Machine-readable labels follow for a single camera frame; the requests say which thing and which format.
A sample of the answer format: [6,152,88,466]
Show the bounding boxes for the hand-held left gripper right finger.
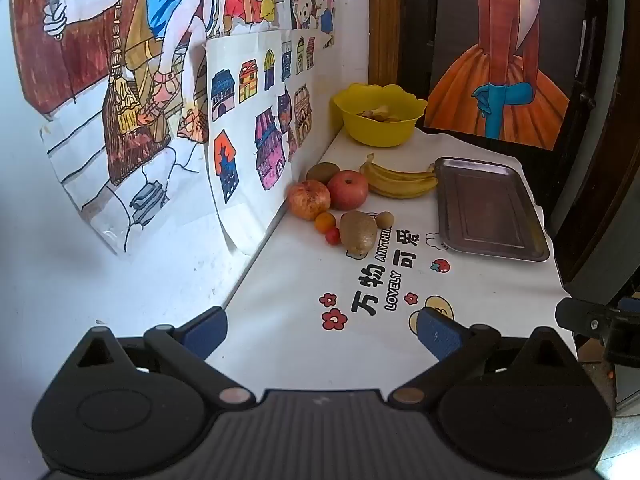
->
[387,306,576,408]

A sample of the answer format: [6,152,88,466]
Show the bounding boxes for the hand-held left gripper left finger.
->
[70,306,256,413]

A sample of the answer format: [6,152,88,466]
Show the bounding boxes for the large oval kiwi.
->
[339,211,378,256]

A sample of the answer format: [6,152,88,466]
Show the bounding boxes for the metal tray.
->
[434,156,551,263]

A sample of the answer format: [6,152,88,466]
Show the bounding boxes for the yellow banana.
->
[360,160,439,200]
[367,154,437,182]

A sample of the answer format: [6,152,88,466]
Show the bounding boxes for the pale streaked apple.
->
[286,180,332,222]

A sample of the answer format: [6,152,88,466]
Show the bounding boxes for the red apple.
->
[327,170,370,211]

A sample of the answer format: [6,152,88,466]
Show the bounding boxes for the medium brown kiwi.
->
[306,162,341,185]

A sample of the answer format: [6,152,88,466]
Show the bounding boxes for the white printed tablecloth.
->
[205,127,578,395]

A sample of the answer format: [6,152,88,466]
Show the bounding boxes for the yellow plastic bowl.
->
[332,83,427,148]

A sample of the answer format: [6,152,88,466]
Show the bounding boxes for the colourful houses drawing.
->
[204,30,317,256]

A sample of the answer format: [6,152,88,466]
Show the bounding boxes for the brown ginger root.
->
[361,105,403,122]

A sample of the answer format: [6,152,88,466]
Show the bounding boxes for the orange dress painting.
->
[424,0,588,151]

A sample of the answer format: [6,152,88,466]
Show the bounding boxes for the large seated figure drawing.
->
[10,0,221,256]

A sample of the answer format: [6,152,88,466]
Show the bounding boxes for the wooden door frame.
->
[368,0,406,88]

